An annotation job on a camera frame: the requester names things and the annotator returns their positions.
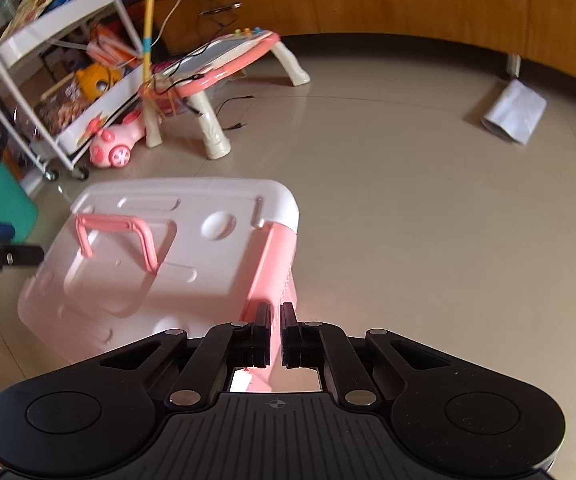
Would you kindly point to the snack box on shelf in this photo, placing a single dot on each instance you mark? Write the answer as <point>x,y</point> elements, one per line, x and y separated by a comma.
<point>61,105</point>

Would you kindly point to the pink toy pig car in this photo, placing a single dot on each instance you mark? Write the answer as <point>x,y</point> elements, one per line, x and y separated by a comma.
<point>112,145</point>

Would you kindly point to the pink plastic storage box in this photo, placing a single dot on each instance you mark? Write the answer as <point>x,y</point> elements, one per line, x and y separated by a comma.
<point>273,248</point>

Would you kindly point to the orange round toy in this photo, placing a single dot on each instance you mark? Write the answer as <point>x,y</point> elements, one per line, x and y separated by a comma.
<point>96,79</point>

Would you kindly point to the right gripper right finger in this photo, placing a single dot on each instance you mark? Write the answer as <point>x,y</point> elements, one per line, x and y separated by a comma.
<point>326,348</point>

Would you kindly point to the pink toy drawing table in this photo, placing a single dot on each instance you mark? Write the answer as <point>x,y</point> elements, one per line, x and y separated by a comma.
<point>190,78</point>

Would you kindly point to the white lid with pink handle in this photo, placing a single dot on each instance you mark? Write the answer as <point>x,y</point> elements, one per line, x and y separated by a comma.
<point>138,257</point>

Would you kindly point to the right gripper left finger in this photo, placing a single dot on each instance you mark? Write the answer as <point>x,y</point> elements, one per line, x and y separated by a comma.
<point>225,349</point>

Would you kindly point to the yellow toy pole pink hook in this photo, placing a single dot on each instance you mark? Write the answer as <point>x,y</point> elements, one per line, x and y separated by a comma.
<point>147,39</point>

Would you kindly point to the white paper bag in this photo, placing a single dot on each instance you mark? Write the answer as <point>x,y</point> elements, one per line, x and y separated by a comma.
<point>515,114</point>

